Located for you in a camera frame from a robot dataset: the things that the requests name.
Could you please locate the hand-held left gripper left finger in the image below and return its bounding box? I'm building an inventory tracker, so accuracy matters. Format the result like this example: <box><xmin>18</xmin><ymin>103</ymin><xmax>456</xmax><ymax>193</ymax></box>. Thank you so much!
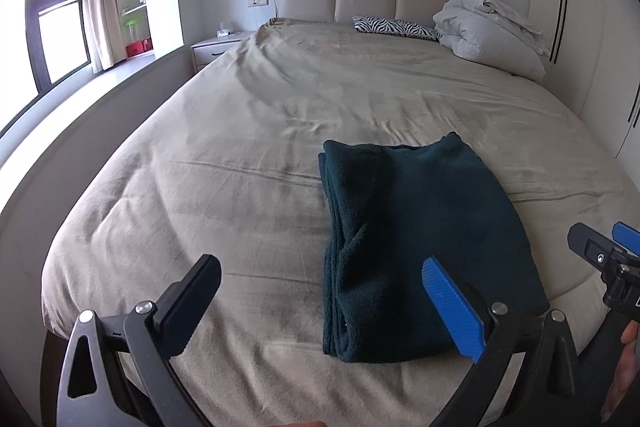
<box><xmin>56</xmin><ymin>254</ymin><xmax>223</xmax><ymax>427</ymax></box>

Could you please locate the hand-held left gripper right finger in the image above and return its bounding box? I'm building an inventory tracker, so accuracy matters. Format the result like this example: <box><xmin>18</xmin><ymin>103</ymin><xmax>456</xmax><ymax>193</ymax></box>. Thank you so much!
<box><xmin>422</xmin><ymin>257</ymin><xmax>584</xmax><ymax>427</ymax></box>

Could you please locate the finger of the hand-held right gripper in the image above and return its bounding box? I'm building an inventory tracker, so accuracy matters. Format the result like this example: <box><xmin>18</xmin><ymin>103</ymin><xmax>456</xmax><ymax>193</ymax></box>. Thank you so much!
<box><xmin>567</xmin><ymin>223</ymin><xmax>627</xmax><ymax>269</ymax></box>
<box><xmin>612</xmin><ymin>221</ymin><xmax>640</xmax><ymax>258</ymax></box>

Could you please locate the dark green fleece garment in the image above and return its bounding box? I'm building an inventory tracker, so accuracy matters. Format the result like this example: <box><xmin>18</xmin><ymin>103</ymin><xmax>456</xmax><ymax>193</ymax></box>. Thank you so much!
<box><xmin>319</xmin><ymin>132</ymin><xmax>550</xmax><ymax>364</ymax></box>

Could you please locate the person's right hand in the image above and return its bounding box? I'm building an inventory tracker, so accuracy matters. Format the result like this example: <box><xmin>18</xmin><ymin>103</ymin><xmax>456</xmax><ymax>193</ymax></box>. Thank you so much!
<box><xmin>601</xmin><ymin>321</ymin><xmax>640</xmax><ymax>423</ymax></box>

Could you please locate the bed with beige sheet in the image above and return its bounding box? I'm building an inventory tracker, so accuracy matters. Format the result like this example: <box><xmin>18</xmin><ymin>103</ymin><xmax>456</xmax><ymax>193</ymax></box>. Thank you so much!
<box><xmin>41</xmin><ymin>18</ymin><xmax>640</xmax><ymax>427</ymax></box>

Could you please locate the white wardrobe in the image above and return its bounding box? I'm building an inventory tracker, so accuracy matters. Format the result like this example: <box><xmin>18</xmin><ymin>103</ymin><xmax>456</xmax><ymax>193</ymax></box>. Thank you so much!
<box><xmin>529</xmin><ymin>0</ymin><xmax>640</xmax><ymax>160</ymax></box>

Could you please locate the white window ledge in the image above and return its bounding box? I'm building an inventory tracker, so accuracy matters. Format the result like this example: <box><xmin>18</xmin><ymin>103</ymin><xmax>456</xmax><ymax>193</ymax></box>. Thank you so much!
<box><xmin>0</xmin><ymin>46</ymin><xmax>193</xmax><ymax>170</ymax></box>

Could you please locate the white crumpled duvet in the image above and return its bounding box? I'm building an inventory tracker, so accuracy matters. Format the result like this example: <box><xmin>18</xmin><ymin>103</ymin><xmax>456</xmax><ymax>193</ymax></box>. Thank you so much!
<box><xmin>432</xmin><ymin>0</ymin><xmax>548</xmax><ymax>82</ymax></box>

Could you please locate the white nightstand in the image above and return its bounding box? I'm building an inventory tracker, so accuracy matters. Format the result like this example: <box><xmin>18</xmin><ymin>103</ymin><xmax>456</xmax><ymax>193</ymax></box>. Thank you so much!
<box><xmin>191</xmin><ymin>31</ymin><xmax>257</xmax><ymax>74</ymax></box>

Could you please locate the zebra print pillow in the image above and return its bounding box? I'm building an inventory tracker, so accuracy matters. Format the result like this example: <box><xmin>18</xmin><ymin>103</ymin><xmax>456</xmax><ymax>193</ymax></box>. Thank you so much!
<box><xmin>352</xmin><ymin>16</ymin><xmax>441</xmax><ymax>42</ymax></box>

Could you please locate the long black wardrobe handle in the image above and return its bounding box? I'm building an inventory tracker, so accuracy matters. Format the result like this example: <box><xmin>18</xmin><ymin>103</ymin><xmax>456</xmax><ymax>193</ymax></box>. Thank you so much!
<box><xmin>627</xmin><ymin>84</ymin><xmax>640</xmax><ymax>128</ymax></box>
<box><xmin>554</xmin><ymin>0</ymin><xmax>570</xmax><ymax>64</ymax></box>
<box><xmin>549</xmin><ymin>0</ymin><xmax>565</xmax><ymax>62</ymax></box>

